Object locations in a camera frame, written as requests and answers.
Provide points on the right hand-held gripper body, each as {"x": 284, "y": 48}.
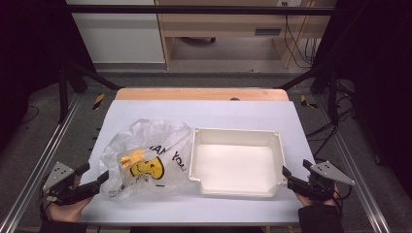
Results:
{"x": 324, "y": 176}

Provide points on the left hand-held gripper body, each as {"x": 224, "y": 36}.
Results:
{"x": 58, "y": 174}

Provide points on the small yellow toy block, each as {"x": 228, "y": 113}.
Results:
{"x": 131, "y": 158}

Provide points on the white plastic tray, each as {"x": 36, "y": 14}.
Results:
{"x": 236, "y": 165}

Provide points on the clear plastic bag smiley print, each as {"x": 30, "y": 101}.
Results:
{"x": 162, "y": 139}

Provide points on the person's right hand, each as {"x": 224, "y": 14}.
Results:
{"x": 320, "y": 203}

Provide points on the person's left hand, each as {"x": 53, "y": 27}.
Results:
{"x": 66, "y": 213}

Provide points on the yellow black tape piece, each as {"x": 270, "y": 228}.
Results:
{"x": 98, "y": 101}
{"x": 304, "y": 101}

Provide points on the white table cover sheet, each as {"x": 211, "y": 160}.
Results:
{"x": 200, "y": 113}

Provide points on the black curtain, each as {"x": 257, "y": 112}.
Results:
{"x": 379, "y": 64}
{"x": 29, "y": 42}

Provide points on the white cabinet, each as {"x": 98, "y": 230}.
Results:
{"x": 120, "y": 39}

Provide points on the grey desk label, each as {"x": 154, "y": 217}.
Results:
{"x": 267, "y": 31}

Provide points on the light wooden desk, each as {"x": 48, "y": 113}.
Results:
{"x": 226, "y": 24}

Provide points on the aluminium rail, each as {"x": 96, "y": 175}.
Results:
{"x": 359, "y": 174}
{"x": 48, "y": 149}

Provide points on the black metal frame stand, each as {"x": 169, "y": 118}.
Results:
{"x": 332, "y": 93}
{"x": 63, "y": 93}

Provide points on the black horizontal frame bar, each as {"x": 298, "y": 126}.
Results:
{"x": 194, "y": 10}

